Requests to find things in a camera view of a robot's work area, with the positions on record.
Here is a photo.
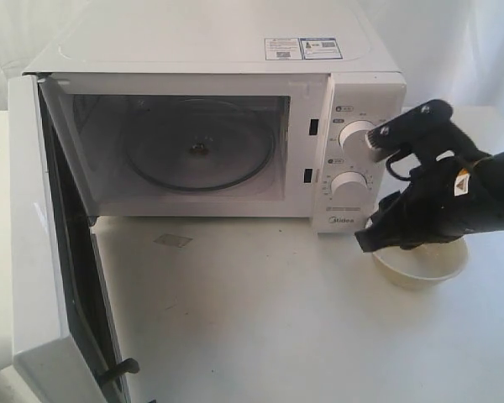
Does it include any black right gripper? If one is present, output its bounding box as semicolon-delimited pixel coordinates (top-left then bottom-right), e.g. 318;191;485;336
354;163;487;253

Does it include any cream ceramic bowl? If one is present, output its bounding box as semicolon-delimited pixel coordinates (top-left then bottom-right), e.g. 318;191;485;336
371;238;469;290

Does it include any white microwave door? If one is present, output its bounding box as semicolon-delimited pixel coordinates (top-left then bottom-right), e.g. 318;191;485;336
8;76;139;402

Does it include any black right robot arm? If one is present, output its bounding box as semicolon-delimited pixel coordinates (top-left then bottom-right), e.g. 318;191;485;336
355;122;504;252

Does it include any white microwave oven body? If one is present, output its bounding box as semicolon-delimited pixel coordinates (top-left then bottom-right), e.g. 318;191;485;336
23;23;406;233

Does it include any glass microwave turntable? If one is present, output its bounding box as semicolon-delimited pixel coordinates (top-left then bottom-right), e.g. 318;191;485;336
124;98;276;192

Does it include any lower white control knob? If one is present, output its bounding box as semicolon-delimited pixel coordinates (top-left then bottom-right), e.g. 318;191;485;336
330;171;368;203

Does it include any white control knob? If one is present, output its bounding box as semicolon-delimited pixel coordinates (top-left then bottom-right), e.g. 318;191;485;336
339;120;375;160
330;171;368;203

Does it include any upper white control knob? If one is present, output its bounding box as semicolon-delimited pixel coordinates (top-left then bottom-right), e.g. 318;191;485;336
339;120;375;160

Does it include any blue warning sticker right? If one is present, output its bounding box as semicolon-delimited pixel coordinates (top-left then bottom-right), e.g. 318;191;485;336
299;38;343;60

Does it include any clear tape patch on table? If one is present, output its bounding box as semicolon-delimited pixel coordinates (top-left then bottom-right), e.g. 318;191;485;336
154;233;192;248

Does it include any blue-black right arm cable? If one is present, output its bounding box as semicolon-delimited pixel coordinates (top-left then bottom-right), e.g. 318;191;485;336
384;154;421;182

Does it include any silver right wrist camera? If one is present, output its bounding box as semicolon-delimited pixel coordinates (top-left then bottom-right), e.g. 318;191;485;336
365;99;454;162

